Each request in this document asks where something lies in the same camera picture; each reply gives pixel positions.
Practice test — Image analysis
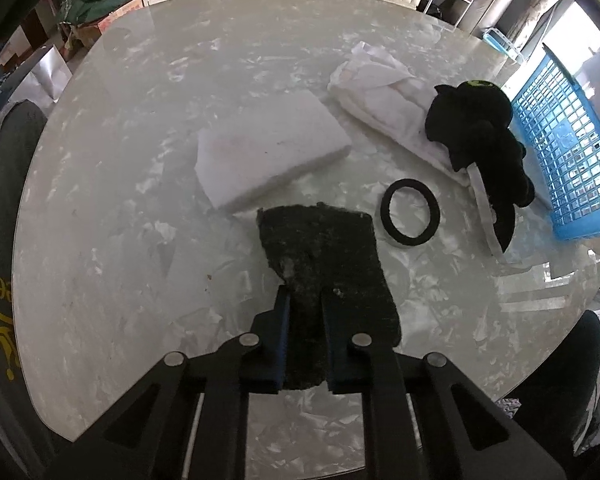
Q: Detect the white quilted cloth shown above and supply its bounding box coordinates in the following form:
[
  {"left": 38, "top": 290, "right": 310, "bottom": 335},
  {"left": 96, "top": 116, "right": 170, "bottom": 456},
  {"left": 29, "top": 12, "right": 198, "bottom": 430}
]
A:
[{"left": 327, "top": 41, "right": 469, "bottom": 188}]

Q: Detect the black scouring pad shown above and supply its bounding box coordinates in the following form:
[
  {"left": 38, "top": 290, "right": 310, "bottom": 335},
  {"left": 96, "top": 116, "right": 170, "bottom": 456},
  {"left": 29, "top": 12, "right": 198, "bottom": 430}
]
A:
[{"left": 257, "top": 203, "right": 402, "bottom": 390}]

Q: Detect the white sponge block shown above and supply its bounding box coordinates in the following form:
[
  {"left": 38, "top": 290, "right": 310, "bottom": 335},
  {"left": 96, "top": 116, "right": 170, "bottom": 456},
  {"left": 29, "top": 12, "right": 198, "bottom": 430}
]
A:
[{"left": 195, "top": 90, "right": 352, "bottom": 212}]

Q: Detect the black plush toy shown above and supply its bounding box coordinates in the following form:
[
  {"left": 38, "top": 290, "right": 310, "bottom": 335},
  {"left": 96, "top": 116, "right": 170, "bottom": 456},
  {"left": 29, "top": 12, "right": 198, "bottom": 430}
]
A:
[{"left": 425, "top": 80, "right": 535, "bottom": 250}]

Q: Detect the pink cardboard box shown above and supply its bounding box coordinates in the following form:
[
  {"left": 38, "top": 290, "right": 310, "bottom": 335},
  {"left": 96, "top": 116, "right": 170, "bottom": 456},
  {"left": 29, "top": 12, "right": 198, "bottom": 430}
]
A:
[{"left": 87, "top": 0, "right": 144, "bottom": 34}]

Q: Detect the blue plastic basket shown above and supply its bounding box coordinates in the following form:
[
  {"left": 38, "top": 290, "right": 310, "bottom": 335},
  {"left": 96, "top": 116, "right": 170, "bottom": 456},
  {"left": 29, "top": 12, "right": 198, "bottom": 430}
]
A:
[{"left": 512, "top": 47, "right": 600, "bottom": 240}]

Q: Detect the black hair tie ring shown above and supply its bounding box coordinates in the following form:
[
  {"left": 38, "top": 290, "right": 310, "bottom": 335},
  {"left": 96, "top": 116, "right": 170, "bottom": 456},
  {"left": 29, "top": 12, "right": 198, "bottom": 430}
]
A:
[{"left": 379, "top": 178, "right": 442, "bottom": 247}]

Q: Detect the silver gift bag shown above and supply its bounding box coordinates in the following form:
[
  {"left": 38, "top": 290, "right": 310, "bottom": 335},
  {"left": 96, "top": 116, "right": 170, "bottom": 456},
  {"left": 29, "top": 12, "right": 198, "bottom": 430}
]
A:
[{"left": 7, "top": 46, "right": 72, "bottom": 116}]

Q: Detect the dark chair with yellow print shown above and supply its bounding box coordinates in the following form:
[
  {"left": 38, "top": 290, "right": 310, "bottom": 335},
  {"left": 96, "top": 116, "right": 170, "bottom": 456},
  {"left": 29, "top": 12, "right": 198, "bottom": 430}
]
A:
[{"left": 0, "top": 100, "right": 46, "bottom": 474}]

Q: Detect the white grey cloth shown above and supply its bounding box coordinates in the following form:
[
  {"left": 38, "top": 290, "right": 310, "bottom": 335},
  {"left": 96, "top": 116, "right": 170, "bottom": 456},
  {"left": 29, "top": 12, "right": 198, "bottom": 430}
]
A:
[{"left": 467, "top": 164, "right": 506, "bottom": 263}]

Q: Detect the blue white storage bin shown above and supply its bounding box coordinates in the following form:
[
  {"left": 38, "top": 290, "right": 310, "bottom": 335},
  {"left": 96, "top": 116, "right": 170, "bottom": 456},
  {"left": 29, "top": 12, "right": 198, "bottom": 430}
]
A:
[{"left": 482, "top": 27, "right": 526, "bottom": 64}]

